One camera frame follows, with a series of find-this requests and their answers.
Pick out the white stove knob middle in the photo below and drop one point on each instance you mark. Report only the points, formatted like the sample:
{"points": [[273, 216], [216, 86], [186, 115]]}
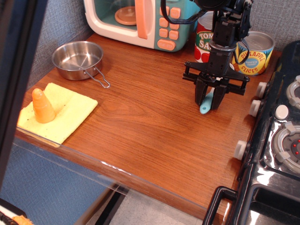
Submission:
{"points": [[255, 105]]}

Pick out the white stove knob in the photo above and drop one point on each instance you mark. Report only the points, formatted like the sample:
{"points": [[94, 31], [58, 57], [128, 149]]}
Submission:
{"points": [[255, 105], [240, 149], [261, 88]]}

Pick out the tomato sauce can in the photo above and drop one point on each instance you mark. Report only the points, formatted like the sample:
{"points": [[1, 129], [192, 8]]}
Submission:
{"points": [[204, 34]]}

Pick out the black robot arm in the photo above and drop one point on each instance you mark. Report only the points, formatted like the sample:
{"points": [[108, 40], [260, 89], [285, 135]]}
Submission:
{"points": [[231, 24]]}

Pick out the orange object bottom left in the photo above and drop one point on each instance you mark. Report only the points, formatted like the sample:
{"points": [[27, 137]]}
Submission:
{"points": [[21, 220]]}

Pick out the teal toy microwave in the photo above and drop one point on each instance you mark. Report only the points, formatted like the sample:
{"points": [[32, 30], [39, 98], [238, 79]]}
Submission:
{"points": [[141, 22]]}

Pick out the white stove knob lower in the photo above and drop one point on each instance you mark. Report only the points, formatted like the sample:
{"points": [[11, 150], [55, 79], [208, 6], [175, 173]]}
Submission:
{"points": [[240, 149]]}

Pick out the clear acrylic table guard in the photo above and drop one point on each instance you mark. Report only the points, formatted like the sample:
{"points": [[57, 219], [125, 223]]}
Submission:
{"points": [[127, 200]]}

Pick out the pineapple slices can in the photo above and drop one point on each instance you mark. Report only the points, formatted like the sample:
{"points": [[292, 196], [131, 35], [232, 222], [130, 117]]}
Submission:
{"points": [[253, 54]]}

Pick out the black toy stove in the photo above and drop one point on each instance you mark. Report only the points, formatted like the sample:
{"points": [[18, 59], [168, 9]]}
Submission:
{"points": [[268, 191]]}

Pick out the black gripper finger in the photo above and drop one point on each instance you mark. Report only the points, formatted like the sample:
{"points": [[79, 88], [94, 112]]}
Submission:
{"points": [[201, 85], [219, 92]]}

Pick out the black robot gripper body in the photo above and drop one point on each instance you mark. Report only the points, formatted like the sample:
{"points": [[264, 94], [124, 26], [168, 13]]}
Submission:
{"points": [[216, 71]]}

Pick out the yellow cloth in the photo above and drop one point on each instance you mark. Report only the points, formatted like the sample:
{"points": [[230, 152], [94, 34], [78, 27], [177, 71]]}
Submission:
{"points": [[71, 109]]}

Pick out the orange toy carrot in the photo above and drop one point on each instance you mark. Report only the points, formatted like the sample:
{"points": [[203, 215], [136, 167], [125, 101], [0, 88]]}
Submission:
{"points": [[43, 109]]}

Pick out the small steel pan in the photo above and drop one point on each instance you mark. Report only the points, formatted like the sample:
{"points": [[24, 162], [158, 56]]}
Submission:
{"points": [[80, 60]]}

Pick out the grey ladle with teal handle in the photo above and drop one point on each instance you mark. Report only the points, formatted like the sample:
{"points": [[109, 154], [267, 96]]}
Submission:
{"points": [[207, 102]]}

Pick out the white stove knob upper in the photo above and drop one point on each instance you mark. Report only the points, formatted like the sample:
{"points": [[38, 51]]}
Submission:
{"points": [[261, 88]]}

